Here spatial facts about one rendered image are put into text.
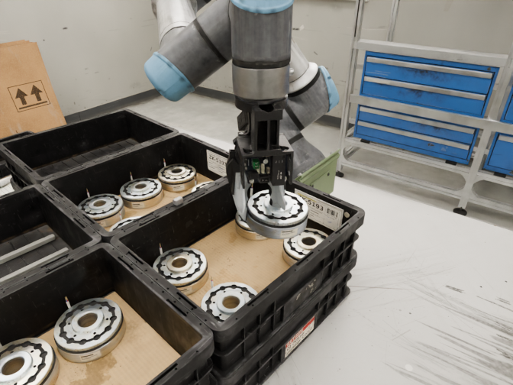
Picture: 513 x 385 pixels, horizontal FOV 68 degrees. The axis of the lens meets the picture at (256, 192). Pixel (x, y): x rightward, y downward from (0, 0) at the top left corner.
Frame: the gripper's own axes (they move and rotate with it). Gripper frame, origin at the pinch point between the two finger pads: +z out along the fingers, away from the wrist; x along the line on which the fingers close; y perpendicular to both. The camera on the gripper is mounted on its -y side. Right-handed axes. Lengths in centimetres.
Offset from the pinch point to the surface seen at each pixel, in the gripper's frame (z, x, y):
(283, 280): 6.8, 2.1, 10.2
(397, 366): 29.9, 24.2, 13.4
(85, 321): 14.7, -29.7, 5.7
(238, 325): 7.8, -5.8, 16.5
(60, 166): 17, -49, -57
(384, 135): 63, 112, -158
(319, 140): 102, 99, -239
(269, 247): 17.0, 4.2, -9.8
